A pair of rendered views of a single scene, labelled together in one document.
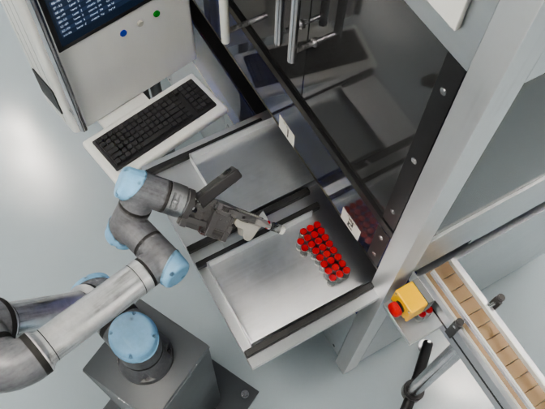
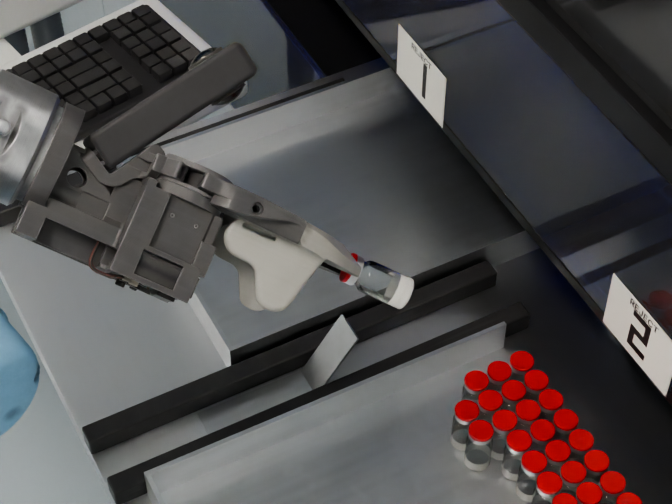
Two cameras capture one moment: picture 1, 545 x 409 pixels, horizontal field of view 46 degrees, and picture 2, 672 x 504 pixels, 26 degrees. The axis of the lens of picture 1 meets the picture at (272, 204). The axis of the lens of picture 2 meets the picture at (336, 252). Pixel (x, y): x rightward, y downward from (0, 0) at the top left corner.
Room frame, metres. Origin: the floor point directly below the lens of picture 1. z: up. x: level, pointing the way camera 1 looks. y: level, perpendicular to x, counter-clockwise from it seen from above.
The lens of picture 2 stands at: (0.05, -0.03, 1.91)
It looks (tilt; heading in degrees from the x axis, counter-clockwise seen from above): 49 degrees down; 5
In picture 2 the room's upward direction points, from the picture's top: straight up
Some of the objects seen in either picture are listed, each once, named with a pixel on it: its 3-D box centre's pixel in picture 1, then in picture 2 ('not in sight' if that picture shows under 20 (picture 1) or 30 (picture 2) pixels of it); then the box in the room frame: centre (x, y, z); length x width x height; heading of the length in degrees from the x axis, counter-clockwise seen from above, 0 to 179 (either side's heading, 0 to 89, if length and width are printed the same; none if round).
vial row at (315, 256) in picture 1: (317, 256); (524, 465); (0.71, -0.13, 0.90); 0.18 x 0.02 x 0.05; 32
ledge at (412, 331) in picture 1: (417, 312); not in sight; (0.58, -0.41, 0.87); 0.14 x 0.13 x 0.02; 123
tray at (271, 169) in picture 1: (259, 165); (334, 201); (1.00, 0.05, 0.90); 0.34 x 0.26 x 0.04; 123
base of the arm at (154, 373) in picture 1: (143, 352); not in sight; (0.43, 0.33, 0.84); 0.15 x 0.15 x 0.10
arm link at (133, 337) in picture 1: (134, 338); not in sight; (0.44, 0.33, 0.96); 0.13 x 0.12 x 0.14; 47
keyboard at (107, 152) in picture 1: (155, 122); (31, 106); (1.19, 0.40, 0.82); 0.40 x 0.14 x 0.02; 134
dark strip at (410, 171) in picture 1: (403, 186); not in sight; (0.67, -0.27, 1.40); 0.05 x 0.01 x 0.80; 33
